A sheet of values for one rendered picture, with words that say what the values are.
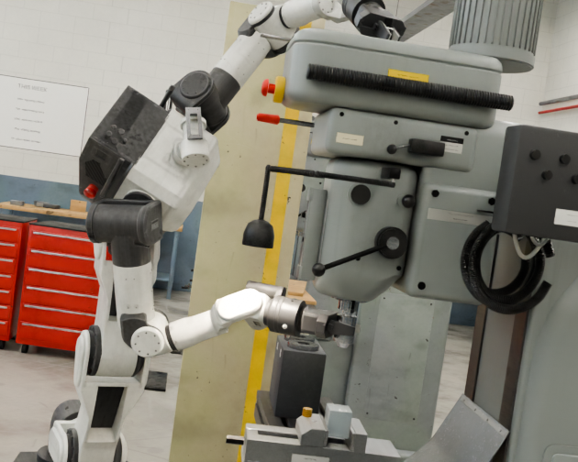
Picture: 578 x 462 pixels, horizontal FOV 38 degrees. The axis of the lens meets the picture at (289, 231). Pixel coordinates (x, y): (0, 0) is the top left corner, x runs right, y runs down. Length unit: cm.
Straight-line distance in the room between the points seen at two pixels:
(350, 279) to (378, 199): 19
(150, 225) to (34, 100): 922
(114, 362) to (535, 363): 113
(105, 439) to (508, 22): 157
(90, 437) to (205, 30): 890
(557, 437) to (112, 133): 123
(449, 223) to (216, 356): 202
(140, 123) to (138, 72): 891
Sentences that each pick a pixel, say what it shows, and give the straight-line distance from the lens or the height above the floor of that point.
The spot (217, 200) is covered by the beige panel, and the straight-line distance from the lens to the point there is 361.
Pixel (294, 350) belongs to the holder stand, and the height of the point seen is 110.
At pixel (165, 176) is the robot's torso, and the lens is 201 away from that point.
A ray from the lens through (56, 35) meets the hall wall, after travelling 1115.
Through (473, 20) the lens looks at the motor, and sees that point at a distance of 196.
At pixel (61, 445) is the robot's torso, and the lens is 257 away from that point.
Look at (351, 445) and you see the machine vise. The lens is 189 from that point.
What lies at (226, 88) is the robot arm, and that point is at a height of 178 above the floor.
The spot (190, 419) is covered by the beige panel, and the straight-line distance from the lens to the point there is 376.
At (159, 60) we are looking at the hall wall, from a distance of 1099.
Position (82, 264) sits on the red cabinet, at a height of 75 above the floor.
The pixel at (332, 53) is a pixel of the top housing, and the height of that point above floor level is 184.
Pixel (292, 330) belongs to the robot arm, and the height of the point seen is 121.
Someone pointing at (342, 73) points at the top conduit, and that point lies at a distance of 176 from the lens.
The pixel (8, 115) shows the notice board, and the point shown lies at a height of 194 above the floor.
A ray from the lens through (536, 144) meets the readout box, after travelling 165.
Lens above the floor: 154
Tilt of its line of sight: 3 degrees down
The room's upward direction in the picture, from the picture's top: 8 degrees clockwise
